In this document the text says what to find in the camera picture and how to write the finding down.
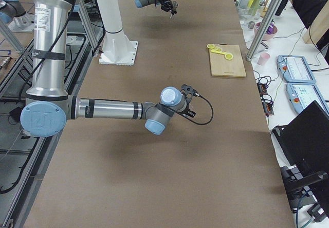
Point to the yellow plastic spoon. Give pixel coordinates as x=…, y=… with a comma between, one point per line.
x=218, y=52

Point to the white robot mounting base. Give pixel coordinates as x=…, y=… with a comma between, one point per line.
x=117, y=49

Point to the green tumbler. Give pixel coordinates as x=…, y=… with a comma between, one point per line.
x=253, y=6

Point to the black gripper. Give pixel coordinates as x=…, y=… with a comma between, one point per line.
x=164, y=1
x=189, y=108

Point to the pink bowl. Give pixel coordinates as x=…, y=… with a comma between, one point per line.
x=265, y=36

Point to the blue teach pendant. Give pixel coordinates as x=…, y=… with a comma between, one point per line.
x=301, y=95
x=295, y=69

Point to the bamboo cutting board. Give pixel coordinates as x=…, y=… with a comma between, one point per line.
x=221, y=67

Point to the pink plastic cup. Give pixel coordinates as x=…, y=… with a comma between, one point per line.
x=263, y=58

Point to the lemon slice on spoon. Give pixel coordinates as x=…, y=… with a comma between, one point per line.
x=228, y=56

